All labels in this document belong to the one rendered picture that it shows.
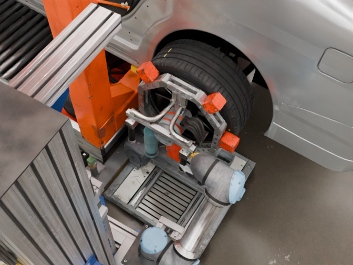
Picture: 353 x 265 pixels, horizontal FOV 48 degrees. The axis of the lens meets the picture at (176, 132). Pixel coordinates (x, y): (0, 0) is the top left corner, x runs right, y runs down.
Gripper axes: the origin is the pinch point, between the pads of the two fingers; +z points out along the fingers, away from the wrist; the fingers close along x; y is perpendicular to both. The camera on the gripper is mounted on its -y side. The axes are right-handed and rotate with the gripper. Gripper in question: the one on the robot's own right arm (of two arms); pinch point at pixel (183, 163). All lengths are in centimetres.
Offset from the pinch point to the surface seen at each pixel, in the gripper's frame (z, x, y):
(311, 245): -90, -35, -83
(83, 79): 56, 6, 37
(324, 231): -94, -49, -83
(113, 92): 61, -19, -3
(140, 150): 38, -13, -42
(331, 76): -44, -46, 56
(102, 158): 65, -3, -64
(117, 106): 57, -16, -11
